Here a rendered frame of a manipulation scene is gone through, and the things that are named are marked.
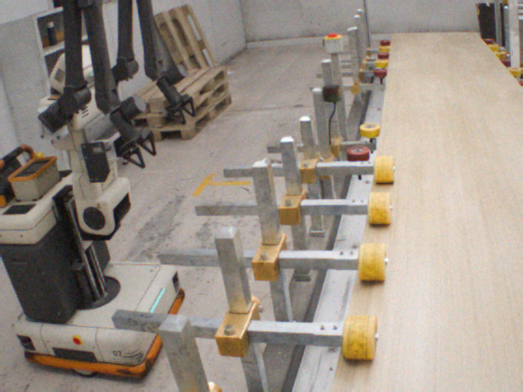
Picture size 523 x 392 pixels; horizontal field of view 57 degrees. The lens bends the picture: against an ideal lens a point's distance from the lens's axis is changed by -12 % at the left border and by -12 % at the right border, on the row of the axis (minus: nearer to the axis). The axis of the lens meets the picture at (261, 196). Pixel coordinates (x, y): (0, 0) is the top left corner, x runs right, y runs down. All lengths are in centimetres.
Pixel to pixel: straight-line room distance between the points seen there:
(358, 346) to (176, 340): 33
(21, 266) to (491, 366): 186
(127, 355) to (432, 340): 150
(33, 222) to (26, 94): 213
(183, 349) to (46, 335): 172
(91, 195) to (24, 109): 220
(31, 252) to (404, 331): 158
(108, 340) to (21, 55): 248
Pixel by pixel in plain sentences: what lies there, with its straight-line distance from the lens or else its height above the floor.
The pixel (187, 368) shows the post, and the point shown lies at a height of 106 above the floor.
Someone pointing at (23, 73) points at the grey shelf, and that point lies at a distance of 414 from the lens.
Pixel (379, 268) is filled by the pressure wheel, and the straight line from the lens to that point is 113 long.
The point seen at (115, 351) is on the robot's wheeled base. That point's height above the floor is 20.
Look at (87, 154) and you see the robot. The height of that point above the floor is 100.
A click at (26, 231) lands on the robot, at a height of 76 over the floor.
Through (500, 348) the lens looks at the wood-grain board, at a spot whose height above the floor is 90.
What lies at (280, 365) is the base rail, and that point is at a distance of 129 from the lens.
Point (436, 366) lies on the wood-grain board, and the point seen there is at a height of 90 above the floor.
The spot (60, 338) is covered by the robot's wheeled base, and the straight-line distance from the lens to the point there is 240.
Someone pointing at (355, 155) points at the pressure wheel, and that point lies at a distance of 183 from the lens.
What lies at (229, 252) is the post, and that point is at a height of 110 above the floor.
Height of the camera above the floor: 158
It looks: 25 degrees down
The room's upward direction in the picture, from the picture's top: 9 degrees counter-clockwise
